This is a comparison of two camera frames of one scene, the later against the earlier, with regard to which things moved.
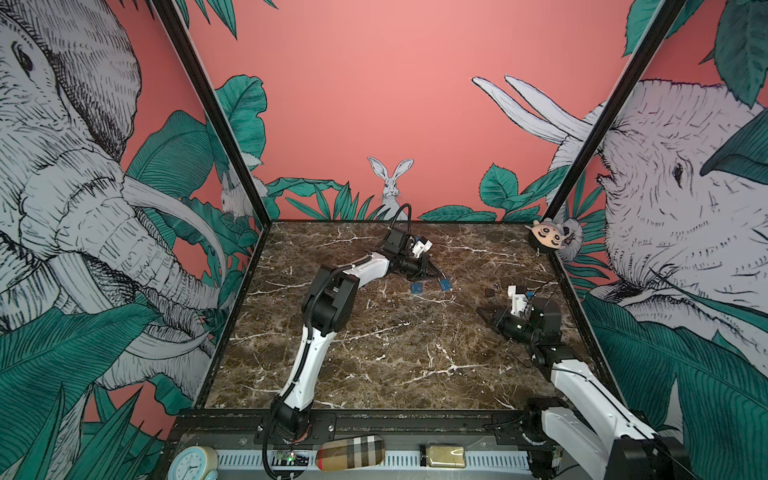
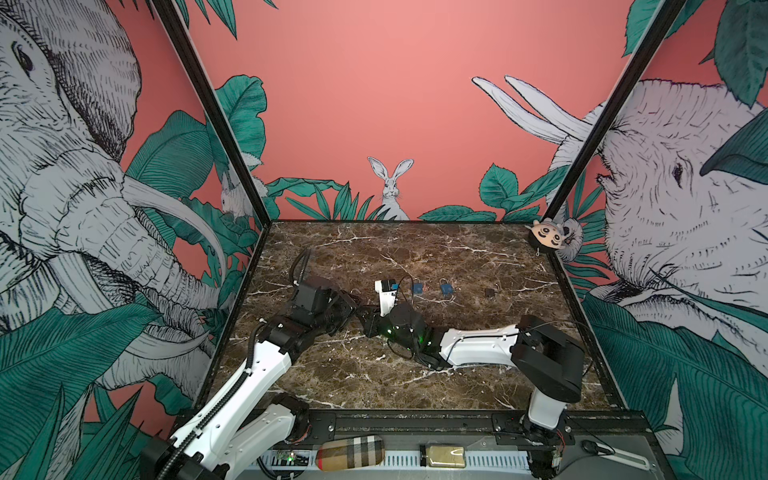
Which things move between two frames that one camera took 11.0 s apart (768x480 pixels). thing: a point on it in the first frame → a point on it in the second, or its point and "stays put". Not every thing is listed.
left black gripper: (422, 266) → (347, 306)
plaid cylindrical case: (350, 453) stays put
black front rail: (366, 428) stays put
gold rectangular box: (446, 455) stays put
